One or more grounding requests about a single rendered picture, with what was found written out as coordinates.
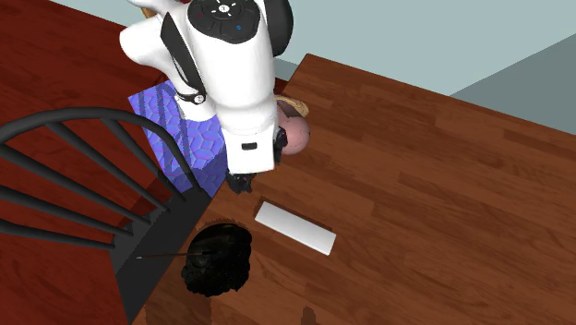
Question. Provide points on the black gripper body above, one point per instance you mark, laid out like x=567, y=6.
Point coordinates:
x=239, y=182

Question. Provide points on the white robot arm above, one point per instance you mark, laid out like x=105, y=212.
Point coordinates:
x=234, y=81

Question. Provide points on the purple patterned robot stand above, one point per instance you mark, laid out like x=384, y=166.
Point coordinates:
x=198, y=144

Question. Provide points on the white flat rectangular box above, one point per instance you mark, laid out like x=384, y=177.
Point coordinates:
x=295, y=227

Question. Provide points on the pink round ball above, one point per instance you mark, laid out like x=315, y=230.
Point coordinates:
x=295, y=133

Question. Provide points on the black feather duster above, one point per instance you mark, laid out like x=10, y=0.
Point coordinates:
x=218, y=261

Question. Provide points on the tan woven basket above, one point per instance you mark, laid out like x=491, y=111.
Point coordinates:
x=295, y=104

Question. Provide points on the dark grey spindle-back chair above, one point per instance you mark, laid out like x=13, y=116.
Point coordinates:
x=148, y=234

